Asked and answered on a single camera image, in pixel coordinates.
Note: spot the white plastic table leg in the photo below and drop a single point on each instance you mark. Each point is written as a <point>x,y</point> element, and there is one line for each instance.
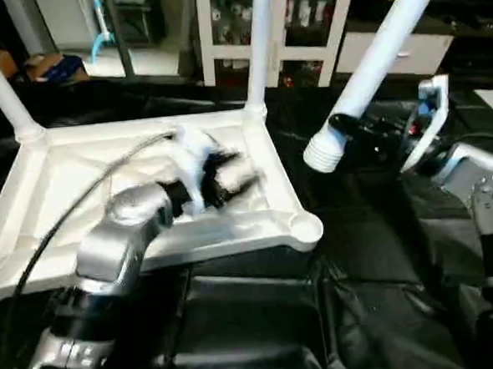
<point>2,91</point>
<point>259,46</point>
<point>381,59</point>

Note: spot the white plastic table top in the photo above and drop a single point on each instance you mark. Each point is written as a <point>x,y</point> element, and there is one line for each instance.
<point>78,170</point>

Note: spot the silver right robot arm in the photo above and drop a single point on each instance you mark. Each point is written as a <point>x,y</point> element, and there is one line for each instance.
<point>487,212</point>

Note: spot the white drawer unit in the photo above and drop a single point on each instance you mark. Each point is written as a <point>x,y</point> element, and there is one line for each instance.
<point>414,53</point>

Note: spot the white glass door cabinet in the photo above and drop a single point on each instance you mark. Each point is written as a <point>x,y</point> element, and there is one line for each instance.
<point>295,22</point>

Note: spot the black work mat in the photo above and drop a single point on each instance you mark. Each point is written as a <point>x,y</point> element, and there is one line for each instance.
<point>264,334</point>

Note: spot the grey vertical metal pole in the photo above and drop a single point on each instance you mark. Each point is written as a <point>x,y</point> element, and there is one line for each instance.
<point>120,33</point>

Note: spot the light blue plastic object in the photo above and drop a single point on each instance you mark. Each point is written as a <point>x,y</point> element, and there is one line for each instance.
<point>101,30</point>

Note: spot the brown cardboard box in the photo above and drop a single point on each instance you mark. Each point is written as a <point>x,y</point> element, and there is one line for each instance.
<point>55,69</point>

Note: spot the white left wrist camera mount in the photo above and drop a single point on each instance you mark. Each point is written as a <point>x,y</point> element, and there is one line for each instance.
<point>196,154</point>

